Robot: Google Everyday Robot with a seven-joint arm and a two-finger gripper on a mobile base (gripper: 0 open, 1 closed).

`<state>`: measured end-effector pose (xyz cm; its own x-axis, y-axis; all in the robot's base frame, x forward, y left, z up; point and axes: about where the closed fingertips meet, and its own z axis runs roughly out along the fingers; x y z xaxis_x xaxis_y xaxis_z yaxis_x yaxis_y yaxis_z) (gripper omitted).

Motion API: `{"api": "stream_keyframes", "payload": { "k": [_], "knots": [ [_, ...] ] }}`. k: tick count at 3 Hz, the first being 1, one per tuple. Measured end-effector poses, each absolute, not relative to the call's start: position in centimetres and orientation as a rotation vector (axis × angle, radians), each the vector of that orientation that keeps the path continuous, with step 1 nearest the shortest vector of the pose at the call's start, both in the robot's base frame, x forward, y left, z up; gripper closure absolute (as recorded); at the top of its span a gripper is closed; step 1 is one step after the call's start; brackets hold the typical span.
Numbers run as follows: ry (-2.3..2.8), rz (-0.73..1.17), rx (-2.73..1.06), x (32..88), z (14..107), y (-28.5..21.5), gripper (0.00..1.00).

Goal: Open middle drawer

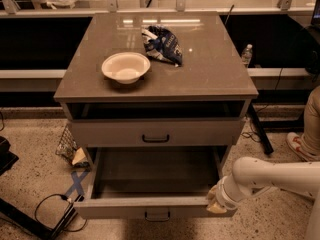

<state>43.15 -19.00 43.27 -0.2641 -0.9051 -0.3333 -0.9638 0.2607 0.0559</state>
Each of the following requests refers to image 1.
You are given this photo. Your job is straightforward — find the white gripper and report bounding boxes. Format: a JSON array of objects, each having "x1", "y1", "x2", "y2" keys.
[{"x1": 207, "y1": 176, "x2": 240, "y2": 214}]

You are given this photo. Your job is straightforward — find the grey drawer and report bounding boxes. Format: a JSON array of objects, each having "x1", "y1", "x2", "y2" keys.
[
  {"x1": 66, "y1": 101, "x2": 247, "y2": 147},
  {"x1": 75, "y1": 146, "x2": 223, "y2": 222}
]

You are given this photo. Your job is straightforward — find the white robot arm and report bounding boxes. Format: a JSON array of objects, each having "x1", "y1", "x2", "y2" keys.
[{"x1": 207, "y1": 157, "x2": 320, "y2": 240}]

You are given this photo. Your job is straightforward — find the grey top drawer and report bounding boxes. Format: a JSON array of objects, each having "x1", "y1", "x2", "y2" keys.
[{"x1": 66, "y1": 101, "x2": 247, "y2": 147}]

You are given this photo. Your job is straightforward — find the grey drawer cabinet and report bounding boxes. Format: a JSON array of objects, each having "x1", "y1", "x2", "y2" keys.
[{"x1": 54, "y1": 11, "x2": 260, "y2": 204}]

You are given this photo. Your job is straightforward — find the black table leg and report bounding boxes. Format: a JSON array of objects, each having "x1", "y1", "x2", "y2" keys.
[{"x1": 248, "y1": 104, "x2": 274, "y2": 155}]

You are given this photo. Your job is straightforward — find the white red sneaker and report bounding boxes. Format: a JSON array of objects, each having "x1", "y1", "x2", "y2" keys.
[{"x1": 286, "y1": 132, "x2": 320, "y2": 162}]

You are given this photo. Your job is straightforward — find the person leg beige trousers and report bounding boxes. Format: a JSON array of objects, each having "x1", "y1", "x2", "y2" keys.
[{"x1": 302, "y1": 86, "x2": 320, "y2": 156}]

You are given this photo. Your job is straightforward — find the blue tape cross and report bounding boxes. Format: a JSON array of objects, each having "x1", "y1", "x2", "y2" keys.
[{"x1": 65, "y1": 170, "x2": 89, "y2": 197}]

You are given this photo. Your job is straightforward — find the clear water bottle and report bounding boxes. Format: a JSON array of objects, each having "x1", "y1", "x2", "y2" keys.
[{"x1": 241, "y1": 44, "x2": 253, "y2": 67}]

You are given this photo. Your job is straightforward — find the white bowl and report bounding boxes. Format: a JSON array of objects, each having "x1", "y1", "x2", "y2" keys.
[{"x1": 101, "y1": 52, "x2": 151, "y2": 84}]

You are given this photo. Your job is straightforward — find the blue chip bag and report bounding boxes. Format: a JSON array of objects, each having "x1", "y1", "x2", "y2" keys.
[{"x1": 141, "y1": 25, "x2": 182, "y2": 67}]

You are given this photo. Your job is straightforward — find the black metal floor stand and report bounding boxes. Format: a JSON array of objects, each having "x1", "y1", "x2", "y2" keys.
[{"x1": 0, "y1": 194, "x2": 84, "y2": 240}]

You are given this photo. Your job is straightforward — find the black object left edge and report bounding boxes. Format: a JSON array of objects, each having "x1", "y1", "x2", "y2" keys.
[{"x1": 0, "y1": 136, "x2": 19, "y2": 175}]

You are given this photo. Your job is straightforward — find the black floor cable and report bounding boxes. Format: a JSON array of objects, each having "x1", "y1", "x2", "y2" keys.
[{"x1": 34, "y1": 192, "x2": 90, "y2": 233}]

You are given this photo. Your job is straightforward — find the wire mesh basket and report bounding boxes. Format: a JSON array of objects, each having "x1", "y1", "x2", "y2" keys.
[{"x1": 55, "y1": 127, "x2": 89, "y2": 168}]

